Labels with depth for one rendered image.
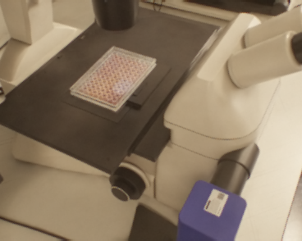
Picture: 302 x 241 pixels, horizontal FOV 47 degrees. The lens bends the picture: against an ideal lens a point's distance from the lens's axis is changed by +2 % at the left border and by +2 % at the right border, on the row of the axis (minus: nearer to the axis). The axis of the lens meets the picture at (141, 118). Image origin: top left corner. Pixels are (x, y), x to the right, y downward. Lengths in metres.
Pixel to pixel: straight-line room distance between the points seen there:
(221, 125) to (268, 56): 0.10
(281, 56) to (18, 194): 0.52
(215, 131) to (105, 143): 0.15
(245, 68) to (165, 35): 0.27
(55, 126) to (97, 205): 0.21
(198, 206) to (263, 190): 0.30
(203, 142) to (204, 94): 0.08
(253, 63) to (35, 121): 0.31
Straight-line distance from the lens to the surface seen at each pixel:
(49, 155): 0.69
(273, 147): 0.76
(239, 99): 0.45
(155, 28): 0.69
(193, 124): 0.45
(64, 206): 0.67
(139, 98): 0.52
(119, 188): 0.59
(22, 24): 0.65
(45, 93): 0.57
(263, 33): 0.48
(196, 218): 0.40
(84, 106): 0.53
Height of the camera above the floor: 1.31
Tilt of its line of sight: 46 degrees down
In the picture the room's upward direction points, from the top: 3 degrees counter-clockwise
